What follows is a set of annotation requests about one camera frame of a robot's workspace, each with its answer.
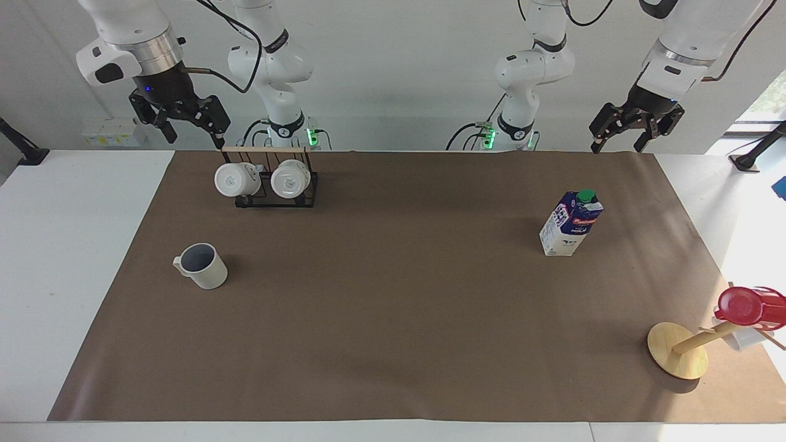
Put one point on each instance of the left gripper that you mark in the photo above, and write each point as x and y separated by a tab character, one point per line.
649	103

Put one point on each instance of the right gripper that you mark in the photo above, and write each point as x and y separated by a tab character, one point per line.
166	86

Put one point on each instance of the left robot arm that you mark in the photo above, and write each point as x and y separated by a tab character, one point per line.
531	67

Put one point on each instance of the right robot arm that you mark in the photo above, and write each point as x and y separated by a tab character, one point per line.
279	67

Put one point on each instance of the blue and white milk carton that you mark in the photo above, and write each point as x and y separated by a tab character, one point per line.
568	227

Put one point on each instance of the cream cup with grey inside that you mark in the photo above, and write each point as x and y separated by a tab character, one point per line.
206	270

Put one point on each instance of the red cup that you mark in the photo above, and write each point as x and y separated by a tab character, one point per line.
746	306

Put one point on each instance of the small white cup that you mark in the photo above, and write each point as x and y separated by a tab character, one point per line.
744	339

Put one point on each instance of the white mug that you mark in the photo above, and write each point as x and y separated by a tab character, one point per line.
290	179
236	179

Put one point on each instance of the black stand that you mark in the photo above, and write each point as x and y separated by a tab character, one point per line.
758	150
24	153

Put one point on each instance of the blue object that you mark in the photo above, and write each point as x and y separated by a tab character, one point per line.
780	188

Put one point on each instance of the wooden mug tree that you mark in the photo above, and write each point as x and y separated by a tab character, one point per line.
675	350

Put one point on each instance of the white wall socket strip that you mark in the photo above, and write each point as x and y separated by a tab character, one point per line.
113	132

